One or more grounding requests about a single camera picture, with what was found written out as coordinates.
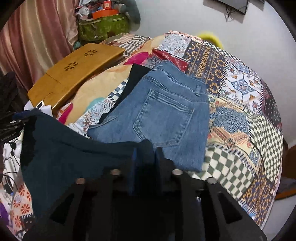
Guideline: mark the patchwork patterned bedspread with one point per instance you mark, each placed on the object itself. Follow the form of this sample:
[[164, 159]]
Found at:
[[245, 137]]

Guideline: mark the wall mounted television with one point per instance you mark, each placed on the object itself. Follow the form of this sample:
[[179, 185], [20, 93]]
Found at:
[[238, 5]]

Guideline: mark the orange box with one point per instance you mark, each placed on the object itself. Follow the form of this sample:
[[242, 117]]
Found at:
[[104, 12]]

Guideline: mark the grey plush toy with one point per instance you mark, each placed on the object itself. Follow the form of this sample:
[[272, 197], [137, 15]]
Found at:
[[130, 7]]

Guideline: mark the wooden bamboo lap desk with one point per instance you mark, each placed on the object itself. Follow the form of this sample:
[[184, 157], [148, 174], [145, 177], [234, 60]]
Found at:
[[62, 80]]

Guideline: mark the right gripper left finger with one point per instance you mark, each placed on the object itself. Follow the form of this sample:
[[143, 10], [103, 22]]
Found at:
[[130, 170]]

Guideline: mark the pink satin curtain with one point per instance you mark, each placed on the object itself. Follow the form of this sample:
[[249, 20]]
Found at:
[[37, 35]]

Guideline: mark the folded black garment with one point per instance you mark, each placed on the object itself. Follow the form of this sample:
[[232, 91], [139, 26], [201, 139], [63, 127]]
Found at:
[[137, 72]]

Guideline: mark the dark teal fleece pant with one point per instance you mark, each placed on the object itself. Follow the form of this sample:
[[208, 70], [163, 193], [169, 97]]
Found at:
[[53, 157]]

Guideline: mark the small white digital device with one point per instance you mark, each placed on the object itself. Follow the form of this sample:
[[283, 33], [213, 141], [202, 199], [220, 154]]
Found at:
[[40, 104]]

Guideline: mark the beige floral fleece blanket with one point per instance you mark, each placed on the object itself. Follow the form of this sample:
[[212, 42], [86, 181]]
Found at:
[[101, 85]]

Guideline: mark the green camouflage bag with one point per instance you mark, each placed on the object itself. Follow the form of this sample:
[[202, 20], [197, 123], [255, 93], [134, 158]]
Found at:
[[102, 28]]

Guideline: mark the folded blue denim jeans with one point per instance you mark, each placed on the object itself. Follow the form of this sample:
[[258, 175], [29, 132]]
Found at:
[[166, 107]]

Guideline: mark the yellow plush object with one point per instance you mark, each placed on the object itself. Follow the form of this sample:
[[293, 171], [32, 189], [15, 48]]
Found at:
[[211, 38]]

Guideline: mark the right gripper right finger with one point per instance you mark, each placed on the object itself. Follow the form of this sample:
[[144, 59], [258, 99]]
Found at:
[[167, 182]]

